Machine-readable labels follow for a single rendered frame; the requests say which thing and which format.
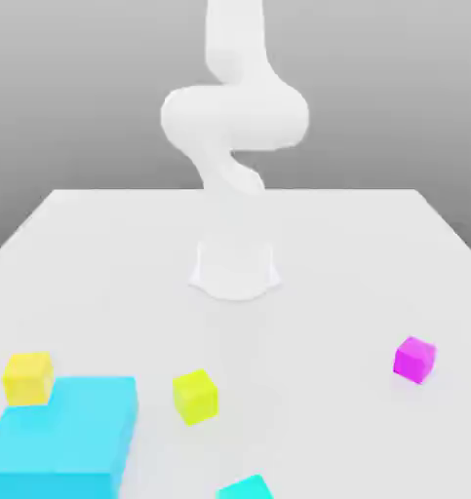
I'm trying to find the small lime yellow cube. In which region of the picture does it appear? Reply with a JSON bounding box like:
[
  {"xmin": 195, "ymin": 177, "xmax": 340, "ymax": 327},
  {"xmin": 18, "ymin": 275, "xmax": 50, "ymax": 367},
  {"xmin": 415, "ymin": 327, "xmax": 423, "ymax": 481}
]
[{"xmin": 172, "ymin": 368, "xmax": 219, "ymax": 427}]

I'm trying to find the small magenta cube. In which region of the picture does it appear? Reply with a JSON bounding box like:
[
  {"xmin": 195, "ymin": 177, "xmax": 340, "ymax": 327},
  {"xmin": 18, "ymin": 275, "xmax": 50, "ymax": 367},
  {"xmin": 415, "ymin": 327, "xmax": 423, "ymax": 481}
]
[{"xmin": 392, "ymin": 335, "xmax": 438, "ymax": 386}]

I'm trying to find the small turquoise cube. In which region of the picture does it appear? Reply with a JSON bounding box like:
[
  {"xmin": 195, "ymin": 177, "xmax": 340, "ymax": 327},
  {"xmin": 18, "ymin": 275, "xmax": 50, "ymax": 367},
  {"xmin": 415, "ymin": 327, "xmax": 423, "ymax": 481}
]
[{"xmin": 215, "ymin": 474, "xmax": 276, "ymax": 499}]

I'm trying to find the large cyan box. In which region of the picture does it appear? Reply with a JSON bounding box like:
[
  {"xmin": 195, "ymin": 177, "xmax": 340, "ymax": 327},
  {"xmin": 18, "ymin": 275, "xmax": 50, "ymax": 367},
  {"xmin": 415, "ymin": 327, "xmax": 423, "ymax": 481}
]
[{"xmin": 0, "ymin": 374, "xmax": 139, "ymax": 499}]

